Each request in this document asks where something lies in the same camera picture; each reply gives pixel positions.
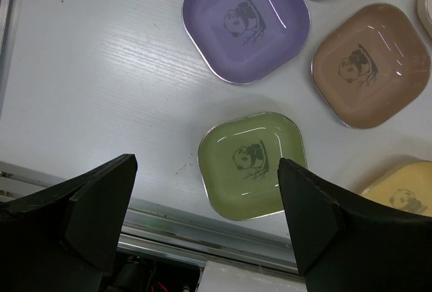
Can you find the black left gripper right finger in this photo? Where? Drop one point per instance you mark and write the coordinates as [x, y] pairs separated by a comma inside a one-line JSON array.
[[345, 242]]

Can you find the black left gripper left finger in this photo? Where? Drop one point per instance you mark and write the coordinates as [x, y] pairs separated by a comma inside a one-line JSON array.
[[64, 237]]

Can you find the yellow square panda plate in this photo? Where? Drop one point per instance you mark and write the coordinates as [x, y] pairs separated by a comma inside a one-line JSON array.
[[406, 188]]

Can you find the green plate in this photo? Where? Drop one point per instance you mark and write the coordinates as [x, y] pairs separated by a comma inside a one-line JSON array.
[[238, 162]]

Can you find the brown plate centre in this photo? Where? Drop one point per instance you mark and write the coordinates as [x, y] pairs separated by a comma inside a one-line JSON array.
[[371, 66]]

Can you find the purple plate left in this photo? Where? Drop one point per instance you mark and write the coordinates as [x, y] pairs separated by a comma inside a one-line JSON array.
[[242, 41]]

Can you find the cream plate right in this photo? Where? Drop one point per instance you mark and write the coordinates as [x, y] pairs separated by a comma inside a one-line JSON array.
[[423, 9]]

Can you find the aluminium rail frame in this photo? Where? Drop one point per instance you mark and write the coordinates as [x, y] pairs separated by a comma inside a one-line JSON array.
[[83, 81]]

